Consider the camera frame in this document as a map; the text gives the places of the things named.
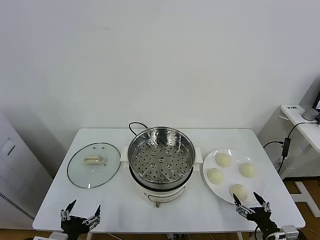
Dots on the glass pot lid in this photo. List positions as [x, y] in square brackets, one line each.
[82, 172]

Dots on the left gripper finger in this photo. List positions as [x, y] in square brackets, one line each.
[95, 216]
[67, 213]

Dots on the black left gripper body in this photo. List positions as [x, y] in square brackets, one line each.
[75, 223]

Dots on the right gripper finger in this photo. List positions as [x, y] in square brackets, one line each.
[241, 210]
[264, 206]

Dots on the white steamed baozi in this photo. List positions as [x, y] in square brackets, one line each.
[223, 160]
[215, 176]
[240, 190]
[247, 170]

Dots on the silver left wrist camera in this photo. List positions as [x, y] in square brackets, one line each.
[58, 236]

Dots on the stainless steel steamer insert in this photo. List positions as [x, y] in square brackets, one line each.
[140, 150]

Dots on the cream electric cooker base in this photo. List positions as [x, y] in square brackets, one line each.
[162, 197]

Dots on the white round plate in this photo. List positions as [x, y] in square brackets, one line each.
[231, 176]

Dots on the white cabinet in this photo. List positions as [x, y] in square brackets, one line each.
[15, 175]

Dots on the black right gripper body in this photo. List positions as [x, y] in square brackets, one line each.
[263, 221]

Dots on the grey cylindrical stand base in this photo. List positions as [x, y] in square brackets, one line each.
[308, 114]

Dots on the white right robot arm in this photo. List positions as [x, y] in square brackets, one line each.
[272, 237]

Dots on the grey computer monitor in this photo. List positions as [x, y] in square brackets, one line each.
[312, 90]

